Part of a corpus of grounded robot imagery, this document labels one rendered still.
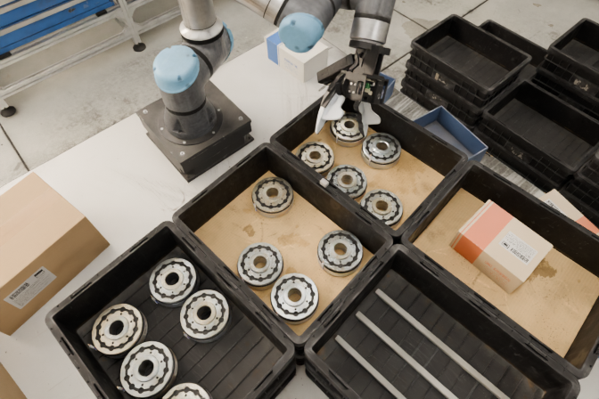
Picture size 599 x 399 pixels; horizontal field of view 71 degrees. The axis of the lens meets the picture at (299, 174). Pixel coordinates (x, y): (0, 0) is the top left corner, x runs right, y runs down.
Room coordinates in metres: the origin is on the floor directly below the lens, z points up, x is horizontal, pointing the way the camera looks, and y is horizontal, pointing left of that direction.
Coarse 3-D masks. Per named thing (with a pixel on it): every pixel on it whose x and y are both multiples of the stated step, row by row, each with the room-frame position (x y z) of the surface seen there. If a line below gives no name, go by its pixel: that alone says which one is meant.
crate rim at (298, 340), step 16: (272, 144) 0.65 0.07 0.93; (240, 160) 0.60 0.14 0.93; (288, 160) 0.60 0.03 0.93; (224, 176) 0.56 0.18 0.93; (304, 176) 0.55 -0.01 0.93; (208, 192) 0.51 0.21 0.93; (352, 208) 0.46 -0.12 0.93; (176, 224) 0.43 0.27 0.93; (368, 224) 0.42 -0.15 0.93; (192, 240) 0.39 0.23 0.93; (208, 256) 0.36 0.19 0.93; (224, 272) 0.32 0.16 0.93; (368, 272) 0.32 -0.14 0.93; (240, 288) 0.29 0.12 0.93; (352, 288) 0.28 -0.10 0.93; (256, 304) 0.26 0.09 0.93; (336, 304) 0.25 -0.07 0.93; (272, 320) 0.22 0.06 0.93; (320, 320) 0.22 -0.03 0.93; (288, 336) 0.19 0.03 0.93; (304, 336) 0.19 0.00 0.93
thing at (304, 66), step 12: (276, 36) 1.25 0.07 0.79; (276, 48) 1.20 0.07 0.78; (312, 48) 1.18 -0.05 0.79; (324, 48) 1.18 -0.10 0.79; (276, 60) 1.21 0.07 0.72; (288, 60) 1.16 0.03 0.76; (300, 60) 1.12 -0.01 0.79; (312, 60) 1.13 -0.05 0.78; (324, 60) 1.18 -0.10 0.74; (300, 72) 1.12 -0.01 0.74; (312, 72) 1.13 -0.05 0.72
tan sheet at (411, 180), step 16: (368, 128) 0.78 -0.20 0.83; (336, 144) 0.72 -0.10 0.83; (336, 160) 0.67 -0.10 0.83; (352, 160) 0.67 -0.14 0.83; (400, 160) 0.67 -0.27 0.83; (416, 160) 0.66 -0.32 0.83; (368, 176) 0.62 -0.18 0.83; (384, 176) 0.61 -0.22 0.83; (400, 176) 0.61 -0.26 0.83; (416, 176) 0.61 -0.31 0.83; (432, 176) 0.61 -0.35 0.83; (400, 192) 0.56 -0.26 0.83; (416, 192) 0.56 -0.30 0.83; (400, 224) 0.47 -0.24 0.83
